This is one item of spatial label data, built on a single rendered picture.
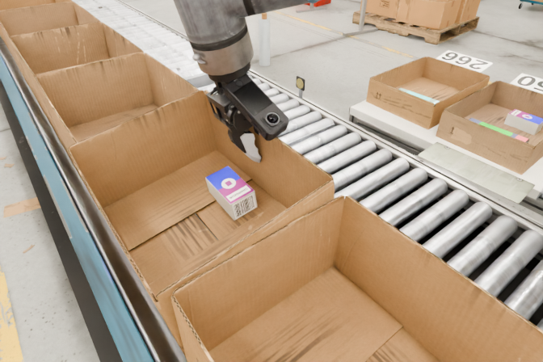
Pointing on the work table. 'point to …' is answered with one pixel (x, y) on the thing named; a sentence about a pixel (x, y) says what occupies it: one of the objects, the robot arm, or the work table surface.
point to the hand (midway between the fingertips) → (262, 157)
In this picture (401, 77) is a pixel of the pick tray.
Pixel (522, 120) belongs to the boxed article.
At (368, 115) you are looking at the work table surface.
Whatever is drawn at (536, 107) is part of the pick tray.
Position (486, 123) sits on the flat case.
